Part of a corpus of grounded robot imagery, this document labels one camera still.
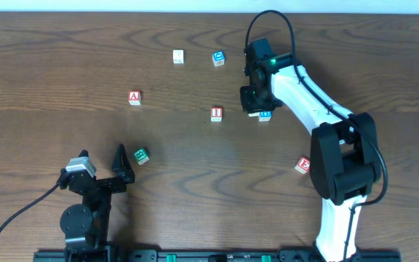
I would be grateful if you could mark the blue letter D block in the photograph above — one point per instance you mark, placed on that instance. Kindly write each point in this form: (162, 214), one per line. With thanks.
(218, 58)

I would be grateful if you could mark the green letter B block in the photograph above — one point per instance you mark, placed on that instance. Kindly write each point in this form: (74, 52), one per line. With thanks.
(141, 156)

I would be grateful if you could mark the plain wooden picture block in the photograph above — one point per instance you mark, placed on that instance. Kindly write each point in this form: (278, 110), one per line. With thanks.
(178, 56)

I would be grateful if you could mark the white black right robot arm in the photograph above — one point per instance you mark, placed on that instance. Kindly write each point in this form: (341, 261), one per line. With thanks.
(345, 160)

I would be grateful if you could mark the blue number 2 block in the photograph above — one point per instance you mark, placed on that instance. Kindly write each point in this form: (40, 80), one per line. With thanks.
(254, 114)

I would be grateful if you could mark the blue letter H block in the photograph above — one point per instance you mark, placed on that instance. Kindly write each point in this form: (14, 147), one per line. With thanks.
(264, 116)

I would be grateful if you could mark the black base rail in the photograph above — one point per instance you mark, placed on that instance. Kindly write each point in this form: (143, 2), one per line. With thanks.
(302, 255)

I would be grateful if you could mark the red letter I block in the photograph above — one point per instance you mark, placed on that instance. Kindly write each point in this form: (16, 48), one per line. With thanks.
(216, 114)

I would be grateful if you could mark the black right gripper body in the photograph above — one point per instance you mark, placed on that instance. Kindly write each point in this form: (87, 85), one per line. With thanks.
(254, 105)

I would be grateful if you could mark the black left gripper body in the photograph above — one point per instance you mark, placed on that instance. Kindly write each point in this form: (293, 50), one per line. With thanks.
(100, 184)

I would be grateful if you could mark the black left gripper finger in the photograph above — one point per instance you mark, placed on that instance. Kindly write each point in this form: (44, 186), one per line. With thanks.
(84, 153)
(121, 166)

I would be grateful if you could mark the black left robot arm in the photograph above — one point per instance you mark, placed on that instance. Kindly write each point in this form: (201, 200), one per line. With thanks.
(85, 225)

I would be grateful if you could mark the red letter E block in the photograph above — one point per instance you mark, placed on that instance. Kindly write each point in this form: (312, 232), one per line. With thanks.
(303, 165)

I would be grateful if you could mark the red letter A block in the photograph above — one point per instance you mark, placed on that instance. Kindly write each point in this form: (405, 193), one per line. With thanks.
(135, 98)

